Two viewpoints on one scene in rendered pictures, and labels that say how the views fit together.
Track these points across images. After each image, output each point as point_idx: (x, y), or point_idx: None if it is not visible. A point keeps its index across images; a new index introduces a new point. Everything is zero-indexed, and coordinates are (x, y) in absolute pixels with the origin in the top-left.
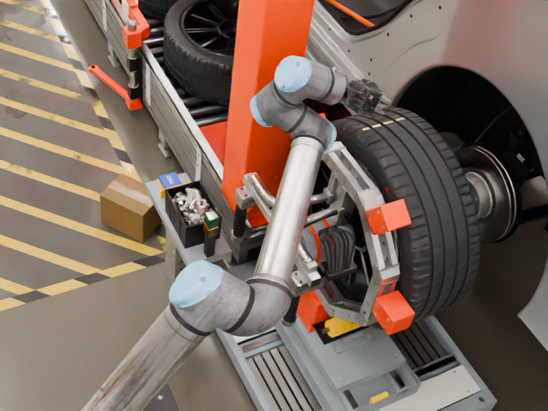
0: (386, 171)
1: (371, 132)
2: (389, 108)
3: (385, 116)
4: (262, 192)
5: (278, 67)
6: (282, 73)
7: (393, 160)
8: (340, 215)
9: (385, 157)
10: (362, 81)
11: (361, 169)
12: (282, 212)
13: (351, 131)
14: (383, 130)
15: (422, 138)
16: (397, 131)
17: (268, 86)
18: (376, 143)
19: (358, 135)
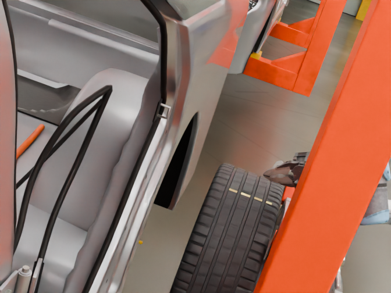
0: (283, 188)
1: (269, 198)
2: (214, 210)
3: (233, 204)
4: (341, 278)
5: (388, 172)
6: (388, 169)
7: (274, 183)
8: None
9: (279, 186)
10: (300, 163)
11: (285, 209)
12: (390, 203)
13: (277, 213)
14: (259, 193)
15: (237, 174)
16: (250, 186)
17: (386, 192)
18: (277, 192)
19: (278, 206)
